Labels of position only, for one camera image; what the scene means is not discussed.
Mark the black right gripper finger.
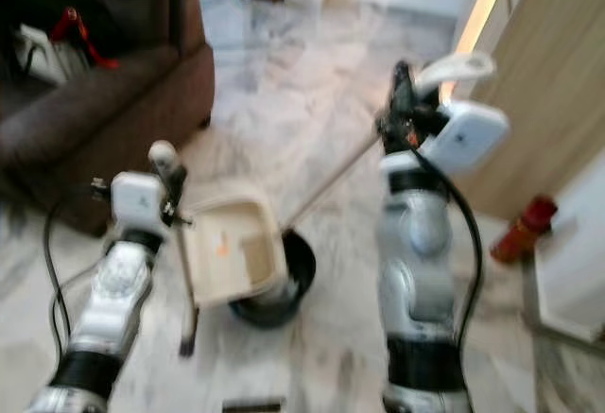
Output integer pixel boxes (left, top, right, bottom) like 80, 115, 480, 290
386, 60, 419, 116

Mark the beige long-handled dustpan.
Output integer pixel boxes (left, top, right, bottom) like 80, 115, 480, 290
184, 51, 497, 308

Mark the brown fabric sofa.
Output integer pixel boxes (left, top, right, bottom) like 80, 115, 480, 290
0, 0, 215, 236

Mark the black round bin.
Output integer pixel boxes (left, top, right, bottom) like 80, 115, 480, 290
229, 229, 318, 329

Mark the red cylinder canister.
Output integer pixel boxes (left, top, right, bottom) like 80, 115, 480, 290
492, 196, 559, 263

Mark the light wooden door panel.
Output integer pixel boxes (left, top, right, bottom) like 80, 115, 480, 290
454, 0, 605, 220

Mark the white bag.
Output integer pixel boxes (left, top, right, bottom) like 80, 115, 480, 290
14, 24, 91, 85

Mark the white cabinet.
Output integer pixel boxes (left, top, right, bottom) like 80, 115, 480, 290
534, 148, 605, 340

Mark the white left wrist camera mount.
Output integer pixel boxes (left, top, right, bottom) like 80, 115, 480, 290
112, 172, 173, 234

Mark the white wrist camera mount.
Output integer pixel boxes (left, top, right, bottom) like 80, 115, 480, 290
112, 172, 173, 234
383, 99, 510, 176

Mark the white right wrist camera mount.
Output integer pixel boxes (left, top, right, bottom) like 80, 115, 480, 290
383, 99, 510, 176

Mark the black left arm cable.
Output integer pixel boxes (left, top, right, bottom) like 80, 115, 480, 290
43, 184, 116, 338

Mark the red strap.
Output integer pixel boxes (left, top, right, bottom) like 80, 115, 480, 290
52, 7, 119, 69

